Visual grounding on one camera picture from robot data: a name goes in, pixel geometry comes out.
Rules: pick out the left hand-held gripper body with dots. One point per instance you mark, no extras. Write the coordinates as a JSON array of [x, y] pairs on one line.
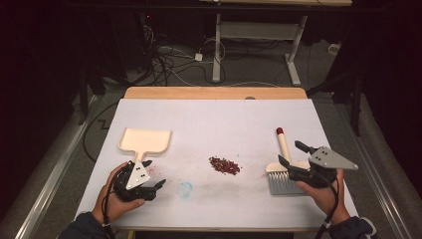
[[137, 176]]

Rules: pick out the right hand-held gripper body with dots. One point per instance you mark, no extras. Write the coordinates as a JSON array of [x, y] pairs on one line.
[[328, 159]]

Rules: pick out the cream brush with grey bristles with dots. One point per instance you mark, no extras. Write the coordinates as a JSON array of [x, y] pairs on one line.
[[284, 146]]

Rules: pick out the cream plastic dustpan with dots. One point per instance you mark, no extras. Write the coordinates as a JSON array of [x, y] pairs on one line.
[[146, 140]]

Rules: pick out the red kidney beans group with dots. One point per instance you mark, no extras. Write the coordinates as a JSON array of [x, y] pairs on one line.
[[224, 165]]

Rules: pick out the person's right hand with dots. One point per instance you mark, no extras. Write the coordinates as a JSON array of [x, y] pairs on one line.
[[320, 195]]

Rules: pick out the person's left hand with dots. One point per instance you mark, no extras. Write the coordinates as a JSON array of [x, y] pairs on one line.
[[111, 207]]

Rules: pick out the black tripod stand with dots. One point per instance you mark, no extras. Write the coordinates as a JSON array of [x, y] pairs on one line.
[[356, 109]]

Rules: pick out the wooden table edge strip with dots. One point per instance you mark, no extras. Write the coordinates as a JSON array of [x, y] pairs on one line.
[[212, 93]]

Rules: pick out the white power strip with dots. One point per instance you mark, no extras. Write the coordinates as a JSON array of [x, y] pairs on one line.
[[334, 48]]

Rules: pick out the white power adapter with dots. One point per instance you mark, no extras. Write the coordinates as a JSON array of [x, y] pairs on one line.
[[198, 56]]

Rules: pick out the metal floor rail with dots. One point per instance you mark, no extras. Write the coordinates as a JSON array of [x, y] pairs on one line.
[[381, 195], [49, 195]]

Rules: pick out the white desk frame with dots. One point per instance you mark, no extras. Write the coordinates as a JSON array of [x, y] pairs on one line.
[[262, 30]]

